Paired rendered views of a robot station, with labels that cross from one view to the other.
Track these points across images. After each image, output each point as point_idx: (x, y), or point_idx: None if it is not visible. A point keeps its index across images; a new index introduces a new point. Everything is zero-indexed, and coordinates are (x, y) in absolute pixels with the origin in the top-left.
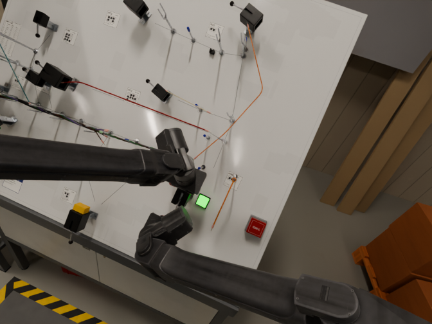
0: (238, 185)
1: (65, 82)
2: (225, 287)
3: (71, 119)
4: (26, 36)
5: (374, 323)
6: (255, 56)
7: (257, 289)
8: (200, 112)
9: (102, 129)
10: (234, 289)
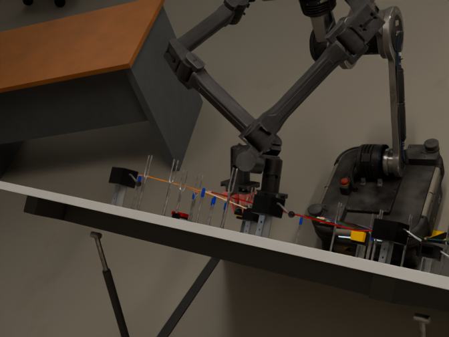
0: None
1: None
2: (228, 95)
3: (366, 227)
4: None
5: (184, 52)
6: (137, 174)
7: (214, 85)
8: None
9: (327, 218)
10: (224, 91)
